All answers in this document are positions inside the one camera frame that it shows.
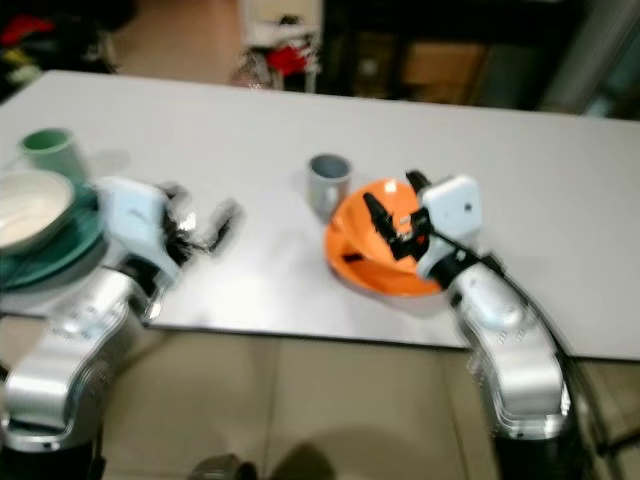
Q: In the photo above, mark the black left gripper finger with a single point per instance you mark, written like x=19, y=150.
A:
x=225, y=224

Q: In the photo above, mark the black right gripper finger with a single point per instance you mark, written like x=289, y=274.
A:
x=382, y=222
x=418, y=185

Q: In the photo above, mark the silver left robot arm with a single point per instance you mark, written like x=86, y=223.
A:
x=70, y=370

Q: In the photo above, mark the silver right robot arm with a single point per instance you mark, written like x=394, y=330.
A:
x=510, y=340

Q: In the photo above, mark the orange bowl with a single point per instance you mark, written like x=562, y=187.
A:
x=350, y=225

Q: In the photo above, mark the orange plate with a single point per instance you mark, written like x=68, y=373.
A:
x=380, y=285

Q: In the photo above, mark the grey mug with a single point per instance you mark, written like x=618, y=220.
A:
x=328, y=190

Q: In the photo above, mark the brown cardboard box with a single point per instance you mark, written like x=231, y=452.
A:
x=442, y=70

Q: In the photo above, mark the teal plate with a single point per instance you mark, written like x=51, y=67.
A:
x=65, y=258

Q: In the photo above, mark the black shelf unit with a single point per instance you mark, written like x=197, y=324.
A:
x=360, y=40

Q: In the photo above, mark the cream bowl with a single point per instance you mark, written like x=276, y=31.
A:
x=30, y=210

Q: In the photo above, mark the green mug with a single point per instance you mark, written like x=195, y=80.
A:
x=50, y=150

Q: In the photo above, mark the red decoration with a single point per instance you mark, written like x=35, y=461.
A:
x=287, y=60

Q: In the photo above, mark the white furniture piece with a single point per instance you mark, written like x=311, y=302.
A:
x=280, y=20

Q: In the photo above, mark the grey curtain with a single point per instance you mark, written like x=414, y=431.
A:
x=595, y=50

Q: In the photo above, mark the grey robot foot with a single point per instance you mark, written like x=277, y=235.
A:
x=222, y=467

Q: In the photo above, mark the red and yellow item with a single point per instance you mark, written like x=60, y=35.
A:
x=25, y=35

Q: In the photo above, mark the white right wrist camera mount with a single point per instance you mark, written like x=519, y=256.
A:
x=455, y=205

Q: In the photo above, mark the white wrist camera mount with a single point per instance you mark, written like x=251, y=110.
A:
x=145, y=225
x=455, y=205

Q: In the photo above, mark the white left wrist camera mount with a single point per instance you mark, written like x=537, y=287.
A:
x=145, y=225

